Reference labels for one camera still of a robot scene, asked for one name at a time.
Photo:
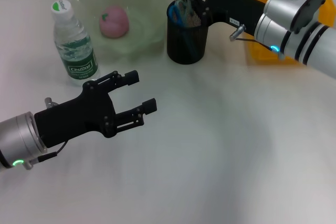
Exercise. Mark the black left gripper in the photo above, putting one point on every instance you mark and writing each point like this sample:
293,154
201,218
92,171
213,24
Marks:
76,116

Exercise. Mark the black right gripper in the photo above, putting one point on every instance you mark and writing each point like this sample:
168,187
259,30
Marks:
233,6

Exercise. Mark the blue teal sheathed scissors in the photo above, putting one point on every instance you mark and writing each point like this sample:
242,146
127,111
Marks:
183,22

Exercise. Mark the clear green-label water bottle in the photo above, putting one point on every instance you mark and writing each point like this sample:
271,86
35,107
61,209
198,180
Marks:
78,61

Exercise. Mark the pink toy peach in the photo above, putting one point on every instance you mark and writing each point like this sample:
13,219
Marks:
115,22

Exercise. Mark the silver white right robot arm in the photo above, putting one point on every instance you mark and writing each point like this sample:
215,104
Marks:
315,48

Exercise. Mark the black mesh pen holder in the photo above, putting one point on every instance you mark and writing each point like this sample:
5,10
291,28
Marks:
183,48

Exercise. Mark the translucent green fruit bowl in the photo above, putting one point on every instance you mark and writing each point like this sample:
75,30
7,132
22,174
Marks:
147,24

